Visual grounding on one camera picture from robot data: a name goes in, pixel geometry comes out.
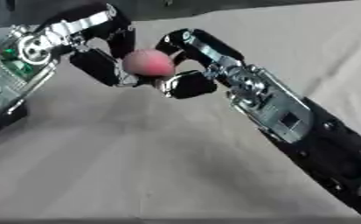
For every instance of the silver and black right robot arm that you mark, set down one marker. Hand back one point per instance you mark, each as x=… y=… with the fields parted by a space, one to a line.
x=300 y=131

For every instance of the pink toy peach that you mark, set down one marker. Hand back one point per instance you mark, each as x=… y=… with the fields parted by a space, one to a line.
x=148 y=62

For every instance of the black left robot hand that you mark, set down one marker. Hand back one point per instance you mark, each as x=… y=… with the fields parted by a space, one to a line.
x=94 y=62

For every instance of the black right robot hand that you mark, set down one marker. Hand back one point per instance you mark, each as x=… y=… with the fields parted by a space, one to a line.
x=208 y=46

